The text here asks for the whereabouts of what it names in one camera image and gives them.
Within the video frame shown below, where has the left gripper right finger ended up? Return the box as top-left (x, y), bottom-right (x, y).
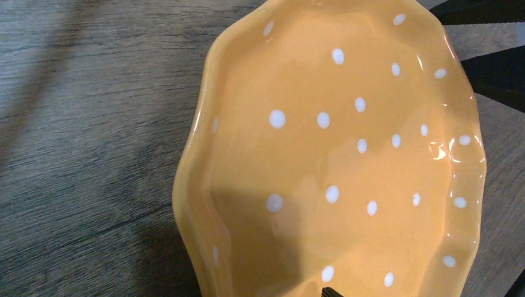
top-left (461, 46), bottom-right (524, 113)

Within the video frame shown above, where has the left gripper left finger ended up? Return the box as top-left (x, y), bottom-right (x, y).
top-left (321, 287), bottom-right (341, 297)

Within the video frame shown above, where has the orange plate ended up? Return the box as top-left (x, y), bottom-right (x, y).
top-left (173, 1), bottom-right (487, 296)

